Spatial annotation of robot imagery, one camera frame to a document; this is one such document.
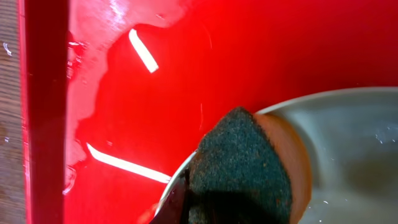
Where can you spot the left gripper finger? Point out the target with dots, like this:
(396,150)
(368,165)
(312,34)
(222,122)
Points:
(175,209)

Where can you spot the green orange sponge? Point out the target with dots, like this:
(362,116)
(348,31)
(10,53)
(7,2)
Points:
(250,168)

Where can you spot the white plate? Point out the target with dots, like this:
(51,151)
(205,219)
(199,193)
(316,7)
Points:
(351,139)

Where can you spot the red plastic tray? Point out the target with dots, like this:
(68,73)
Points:
(116,95)

